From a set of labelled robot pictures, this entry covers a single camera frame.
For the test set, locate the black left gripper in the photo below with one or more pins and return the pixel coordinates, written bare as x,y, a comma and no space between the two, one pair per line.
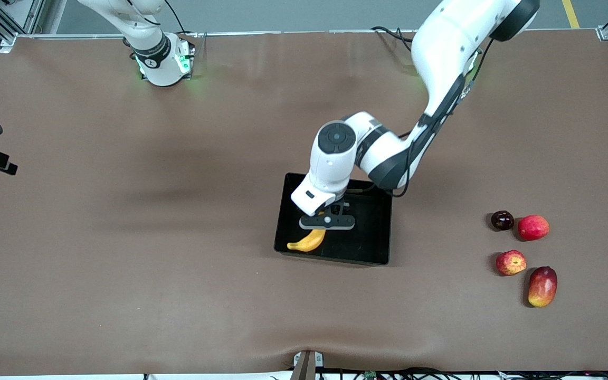
334,209

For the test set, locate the black plastic tray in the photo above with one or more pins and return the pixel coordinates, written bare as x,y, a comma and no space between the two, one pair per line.
367,237

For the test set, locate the yellow banana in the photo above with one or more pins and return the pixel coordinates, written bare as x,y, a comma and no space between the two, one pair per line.
306,244

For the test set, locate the red yellow apple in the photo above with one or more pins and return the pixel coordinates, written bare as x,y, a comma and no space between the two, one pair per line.
511,263

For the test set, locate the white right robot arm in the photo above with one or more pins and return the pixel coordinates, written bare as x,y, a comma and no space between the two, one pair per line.
159,63

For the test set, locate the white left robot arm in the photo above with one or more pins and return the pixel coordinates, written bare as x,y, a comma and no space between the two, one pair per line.
441,47

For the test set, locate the brown table mat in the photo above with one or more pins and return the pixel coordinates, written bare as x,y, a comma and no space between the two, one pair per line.
124,264

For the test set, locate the grey metal table clamp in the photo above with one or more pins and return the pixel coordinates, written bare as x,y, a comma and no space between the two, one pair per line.
317,360

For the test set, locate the dark purple plum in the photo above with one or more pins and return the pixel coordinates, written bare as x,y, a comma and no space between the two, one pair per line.
502,220

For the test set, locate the grey metal pole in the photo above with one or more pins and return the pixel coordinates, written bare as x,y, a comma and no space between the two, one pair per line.
304,369

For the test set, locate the red peach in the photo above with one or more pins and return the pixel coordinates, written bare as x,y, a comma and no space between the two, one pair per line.
533,228

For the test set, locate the red yellow mango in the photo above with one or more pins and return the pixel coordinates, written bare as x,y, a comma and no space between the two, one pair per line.
542,287

